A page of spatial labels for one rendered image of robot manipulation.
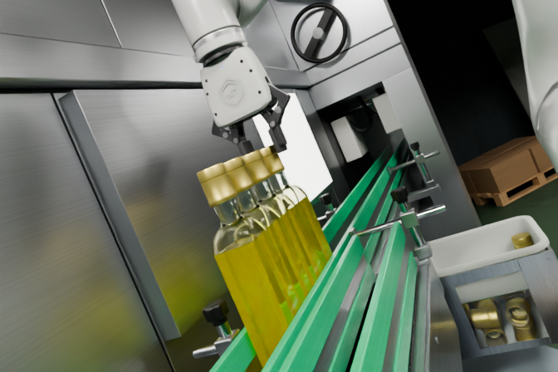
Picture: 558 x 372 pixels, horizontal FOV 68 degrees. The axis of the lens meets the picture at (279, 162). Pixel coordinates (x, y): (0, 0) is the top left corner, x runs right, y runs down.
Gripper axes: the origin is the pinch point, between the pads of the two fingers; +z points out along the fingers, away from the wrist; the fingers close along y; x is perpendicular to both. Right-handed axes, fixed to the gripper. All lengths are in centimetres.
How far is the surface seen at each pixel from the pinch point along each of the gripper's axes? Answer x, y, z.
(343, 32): 91, 6, -29
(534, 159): 407, 84, 106
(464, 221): 95, 18, 50
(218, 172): -18.2, 1.6, 1.2
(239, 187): -13.1, 0.5, 3.9
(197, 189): -3.7, -12.1, 2.0
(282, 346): -24.6, 4.2, 20.0
